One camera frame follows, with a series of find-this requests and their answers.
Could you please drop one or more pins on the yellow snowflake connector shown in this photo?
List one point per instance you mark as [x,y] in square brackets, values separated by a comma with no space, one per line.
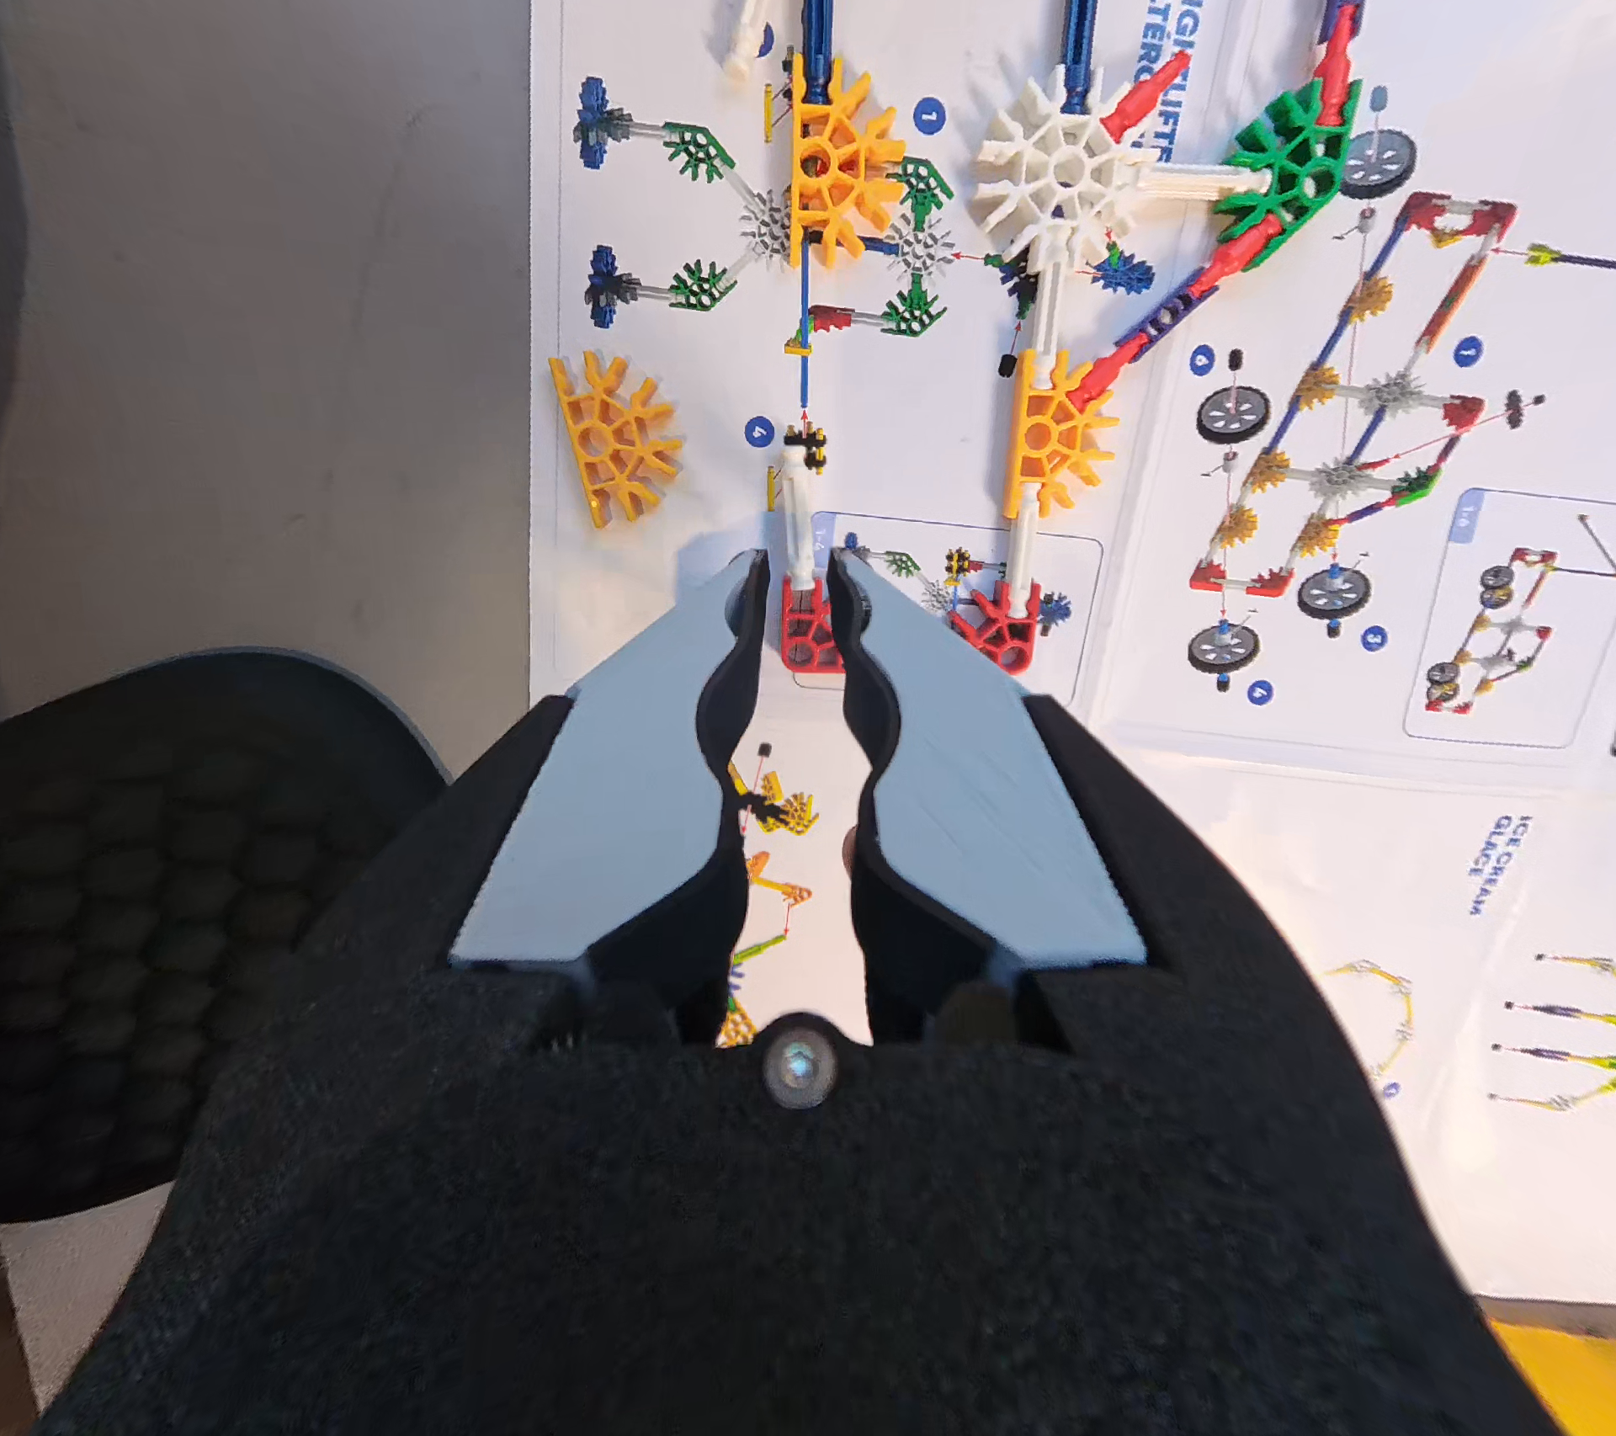
[619,439]

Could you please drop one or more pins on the yellow plastic bin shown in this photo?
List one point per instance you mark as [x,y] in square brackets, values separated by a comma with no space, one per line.
[1566,1386]

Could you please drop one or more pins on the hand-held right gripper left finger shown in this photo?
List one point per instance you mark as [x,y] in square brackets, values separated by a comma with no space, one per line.
[601,832]

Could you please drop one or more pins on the toy building instruction sheet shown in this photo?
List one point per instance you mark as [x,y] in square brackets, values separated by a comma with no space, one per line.
[1414,832]

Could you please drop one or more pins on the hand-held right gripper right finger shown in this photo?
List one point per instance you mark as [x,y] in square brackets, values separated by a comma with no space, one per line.
[998,832]

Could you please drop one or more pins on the colourful rod connector toy model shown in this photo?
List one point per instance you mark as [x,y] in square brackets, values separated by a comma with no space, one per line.
[1061,175]

